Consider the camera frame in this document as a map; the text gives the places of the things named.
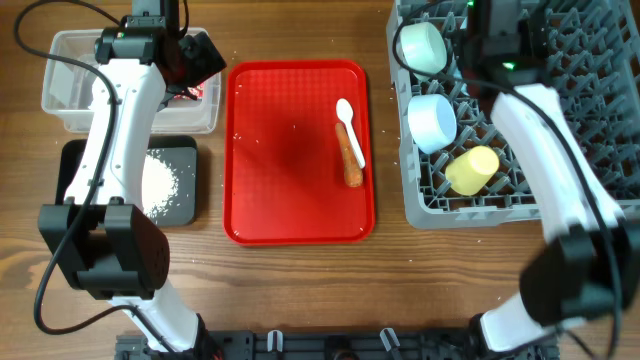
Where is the grey-blue dishwasher rack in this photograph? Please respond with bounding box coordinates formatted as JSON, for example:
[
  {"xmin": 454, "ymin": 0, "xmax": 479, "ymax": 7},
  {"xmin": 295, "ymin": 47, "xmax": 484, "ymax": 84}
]
[{"xmin": 386, "ymin": 0, "xmax": 639, "ymax": 229}]

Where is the white plastic spoon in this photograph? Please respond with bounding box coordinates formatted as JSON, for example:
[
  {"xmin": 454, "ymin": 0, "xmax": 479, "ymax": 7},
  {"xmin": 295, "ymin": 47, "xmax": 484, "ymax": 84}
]
[{"xmin": 336, "ymin": 98, "xmax": 366, "ymax": 169}]

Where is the red plastic tray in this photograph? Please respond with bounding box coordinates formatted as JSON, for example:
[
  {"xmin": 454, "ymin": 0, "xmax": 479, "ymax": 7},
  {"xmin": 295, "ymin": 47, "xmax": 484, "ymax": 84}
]
[{"xmin": 222, "ymin": 59, "xmax": 376, "ymax": 246}]

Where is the orange carrot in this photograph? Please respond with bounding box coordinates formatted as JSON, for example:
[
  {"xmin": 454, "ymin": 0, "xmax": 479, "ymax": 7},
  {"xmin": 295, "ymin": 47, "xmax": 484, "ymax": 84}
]
[{"xmin": 335, "ymin": 123, "xmax": 364, "ymax": 188}]

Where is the red snack wrapper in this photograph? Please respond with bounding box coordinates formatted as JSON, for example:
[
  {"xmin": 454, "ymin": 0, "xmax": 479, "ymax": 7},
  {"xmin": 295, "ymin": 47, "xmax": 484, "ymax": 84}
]
[{"xmin": 174, "ymin": 84, "xmax": 204, "ymax": 101}]

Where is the black tray bin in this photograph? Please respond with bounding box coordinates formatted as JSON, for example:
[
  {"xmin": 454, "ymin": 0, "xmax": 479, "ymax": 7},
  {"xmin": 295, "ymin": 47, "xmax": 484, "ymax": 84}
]
[{"xmin": 54, "ymin": 135, "xmax": 199, "ymax": 227}]

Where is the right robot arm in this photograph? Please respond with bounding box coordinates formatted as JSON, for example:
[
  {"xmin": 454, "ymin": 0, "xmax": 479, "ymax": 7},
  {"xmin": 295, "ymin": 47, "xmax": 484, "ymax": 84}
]
[{"xmin": 387, "ymin": 1, "xmax": 639, "ymax": 359}]

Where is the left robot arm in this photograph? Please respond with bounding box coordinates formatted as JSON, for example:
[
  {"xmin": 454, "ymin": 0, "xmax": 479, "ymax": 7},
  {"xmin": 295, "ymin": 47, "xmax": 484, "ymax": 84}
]
[{"xmin": 38, "ymin": 1, "xmax": 226, "ymax": 359}]

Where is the yellow plastic cup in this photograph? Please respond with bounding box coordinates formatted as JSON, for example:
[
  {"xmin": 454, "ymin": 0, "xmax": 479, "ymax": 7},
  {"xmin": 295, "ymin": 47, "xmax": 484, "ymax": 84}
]
[{"xmin": 445, "ymin": 146, "xmax": 500, "ymax": 196}]

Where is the clear plastic bin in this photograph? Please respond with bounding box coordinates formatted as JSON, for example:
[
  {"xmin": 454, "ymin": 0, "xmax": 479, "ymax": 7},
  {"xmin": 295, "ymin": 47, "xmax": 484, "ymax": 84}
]
[{"xmin": 41, "ymin": 29, "xmax": 222, "ymax": 134}]

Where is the white rice pile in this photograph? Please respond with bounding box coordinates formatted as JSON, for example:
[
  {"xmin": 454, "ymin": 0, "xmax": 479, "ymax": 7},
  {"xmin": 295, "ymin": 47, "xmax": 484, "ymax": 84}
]
[{"xmin": 142, "ymin": 155, "xmax": 178, "ymax": 218}]

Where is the light blue small bowl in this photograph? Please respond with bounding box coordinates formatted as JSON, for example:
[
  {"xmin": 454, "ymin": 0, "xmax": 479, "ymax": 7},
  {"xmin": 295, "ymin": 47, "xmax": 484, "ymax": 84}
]
[{"xmin": 408, "ymin": 94, "xmax": 457, "ymax": 155}]

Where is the green bowl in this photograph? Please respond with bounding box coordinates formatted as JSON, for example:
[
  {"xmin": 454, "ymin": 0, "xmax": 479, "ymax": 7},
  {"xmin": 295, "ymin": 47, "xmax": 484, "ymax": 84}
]
[{"xmin": 400, "ymin": 22, "xmax": 448, "ymax": 73}]

